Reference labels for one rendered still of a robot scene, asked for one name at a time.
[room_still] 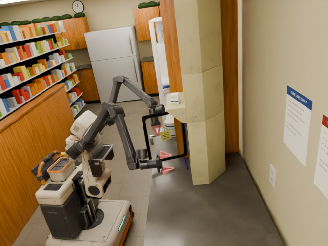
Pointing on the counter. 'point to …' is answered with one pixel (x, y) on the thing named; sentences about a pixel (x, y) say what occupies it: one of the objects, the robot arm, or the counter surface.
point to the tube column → (198, 34)
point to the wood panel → (170, 43)
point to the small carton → (174, 98)
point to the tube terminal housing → (205, 123)
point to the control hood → (177, 108)
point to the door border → (148, 139)
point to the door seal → (148, 141)
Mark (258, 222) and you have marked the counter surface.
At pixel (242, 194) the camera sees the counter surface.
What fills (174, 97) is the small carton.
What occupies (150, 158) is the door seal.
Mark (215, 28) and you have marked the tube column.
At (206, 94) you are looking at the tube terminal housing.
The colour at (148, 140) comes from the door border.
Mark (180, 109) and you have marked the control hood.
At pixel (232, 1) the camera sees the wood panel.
